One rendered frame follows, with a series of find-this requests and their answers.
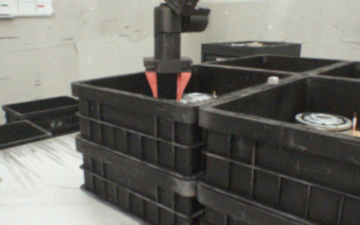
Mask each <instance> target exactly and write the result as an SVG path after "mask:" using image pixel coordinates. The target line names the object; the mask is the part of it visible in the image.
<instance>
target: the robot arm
mask: <svg viewBox="0 0 360 225"><path fill-rule="evenodd" d="M164 1H165V2H166V3H163V2H161V3H160V5H159V6H158V7H155V8H154V57H143V58H142V61H143V66H144V67H146V76H147V78H148V81H149V84H150V86H151V89H152V93H153V94H154V97H157V82H156V72H157V73H177V102H181V96H182V94H183V91H184V88H185V86H186V85H187V83H188V81H189V78H190V76H191V70H190V69H189V68H188V67H181V66H191V67H192V66H193V60H192V59H191V58H190V57H181V33H201V32H203V31H205V30H206V28H207V27H208V23H209V13H210V11H211V10H210V9H209V8H208V7H207V6H206V5H205V4H204V3H203V2H201V1H200V0H164Z"/></svg>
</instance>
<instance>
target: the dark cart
mask: <svg viewBox="0 0 360 225"><path fill-rule="evenodd" d="M252 42H253V43H254V42H257V43H259V44H261V43H262V44H263V43H264V44H265V45H267V46H258V47H253V46H230V44H232V43H234V45H236V44H239V45H240V44H246V43H250V44H251V43H252ZM300 53H301V43H289V42H267V41H234V42H212V43H201V63H205V62H209V61H218V60H224V59H233V58H242V57H247V56H256V55H262V54H268V55H279V56H299V57H300Z"/></svg>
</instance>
